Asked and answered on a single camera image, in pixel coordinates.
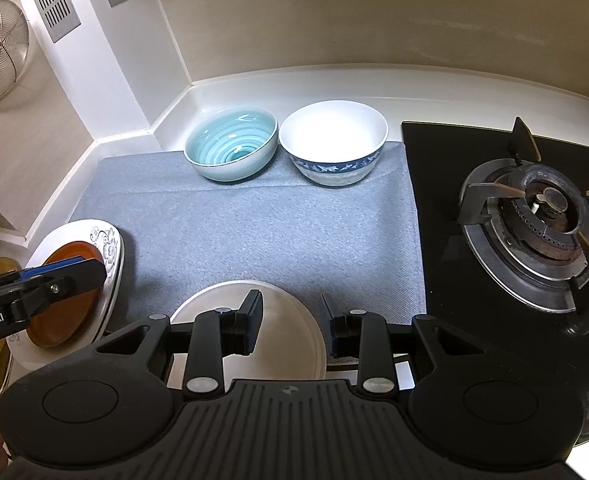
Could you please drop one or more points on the large white square plate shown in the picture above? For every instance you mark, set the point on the large white square plate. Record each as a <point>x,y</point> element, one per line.
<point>20,345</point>

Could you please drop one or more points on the orange round plate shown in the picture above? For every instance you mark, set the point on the orange round plate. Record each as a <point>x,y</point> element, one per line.
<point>63,319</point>

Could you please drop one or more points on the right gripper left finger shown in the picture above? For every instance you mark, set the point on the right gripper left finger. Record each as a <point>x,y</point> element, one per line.
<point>216,334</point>

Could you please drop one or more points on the grey dish mat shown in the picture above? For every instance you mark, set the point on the grey dish mat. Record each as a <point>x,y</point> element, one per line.
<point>182,233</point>

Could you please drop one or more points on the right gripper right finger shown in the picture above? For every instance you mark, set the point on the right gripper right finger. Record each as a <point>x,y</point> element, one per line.
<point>362,335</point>

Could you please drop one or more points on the light blue ceramic bowl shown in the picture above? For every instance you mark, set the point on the light blue ceramic bowl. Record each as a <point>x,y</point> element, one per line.
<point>233,144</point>

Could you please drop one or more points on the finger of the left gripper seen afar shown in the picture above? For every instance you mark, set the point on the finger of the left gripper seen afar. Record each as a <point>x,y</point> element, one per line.
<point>53,282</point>

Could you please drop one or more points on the white bowl blue pattern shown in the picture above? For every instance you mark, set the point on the white bowl blue pattern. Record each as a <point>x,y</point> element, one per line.
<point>334,143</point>

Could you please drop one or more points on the white floral square plate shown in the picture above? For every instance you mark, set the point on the white floral square plate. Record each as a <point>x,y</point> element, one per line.
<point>107,240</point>

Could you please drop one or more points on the cream bowls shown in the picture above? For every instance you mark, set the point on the cream bowls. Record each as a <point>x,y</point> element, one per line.
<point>290,345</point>

